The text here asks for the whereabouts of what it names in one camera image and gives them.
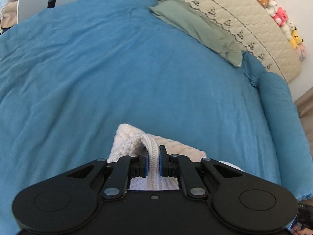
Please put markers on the beige curtain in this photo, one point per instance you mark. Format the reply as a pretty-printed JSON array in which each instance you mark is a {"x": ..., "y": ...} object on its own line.
[{"x": 304, "y": 105}]

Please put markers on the green pillow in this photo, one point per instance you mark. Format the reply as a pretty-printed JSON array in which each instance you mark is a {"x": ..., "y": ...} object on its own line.
[{"x": 181, "y": 15}]

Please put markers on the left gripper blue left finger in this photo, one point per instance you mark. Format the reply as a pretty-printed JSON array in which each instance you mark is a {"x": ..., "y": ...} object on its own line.
[{"x": 121, "y": 172}]

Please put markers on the cream quilted headboard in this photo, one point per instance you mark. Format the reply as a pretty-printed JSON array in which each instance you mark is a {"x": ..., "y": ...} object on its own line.
[{"x": 256, "y": 32}]

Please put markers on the pink plush toy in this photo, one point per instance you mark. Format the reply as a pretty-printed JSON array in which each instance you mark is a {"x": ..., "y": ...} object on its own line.
[{"x": 280, "y": 17}]

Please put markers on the red and white knit sweater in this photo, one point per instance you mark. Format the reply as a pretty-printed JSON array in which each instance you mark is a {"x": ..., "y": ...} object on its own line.
[{"x": 130, "y": 140}]

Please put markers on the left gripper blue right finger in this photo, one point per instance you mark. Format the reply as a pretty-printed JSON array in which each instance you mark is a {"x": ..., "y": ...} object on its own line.
[{"x": 183, "y": 169}]

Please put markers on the yellow plush toy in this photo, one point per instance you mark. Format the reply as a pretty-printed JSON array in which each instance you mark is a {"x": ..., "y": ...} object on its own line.
[{"x": 296, "y": 40}]

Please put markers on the blue bed sheet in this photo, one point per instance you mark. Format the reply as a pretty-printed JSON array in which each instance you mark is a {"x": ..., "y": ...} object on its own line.
[{"x": 71, "y": 75}]

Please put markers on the white plush toy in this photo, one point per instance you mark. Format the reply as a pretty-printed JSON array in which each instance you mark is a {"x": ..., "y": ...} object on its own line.
[{"x": 272, "y": 8}]

